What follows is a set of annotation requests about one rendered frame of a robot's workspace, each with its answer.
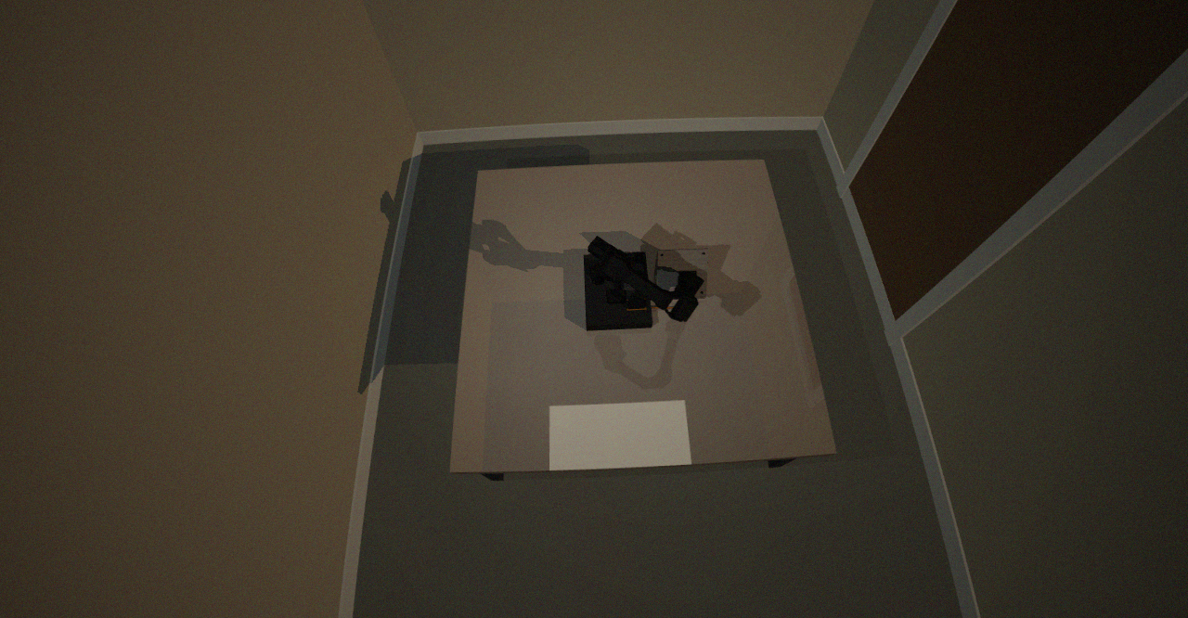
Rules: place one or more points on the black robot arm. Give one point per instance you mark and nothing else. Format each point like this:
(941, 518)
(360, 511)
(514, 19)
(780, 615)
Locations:
(617, 265)

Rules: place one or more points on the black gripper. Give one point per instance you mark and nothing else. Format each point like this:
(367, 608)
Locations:
(617, 295)

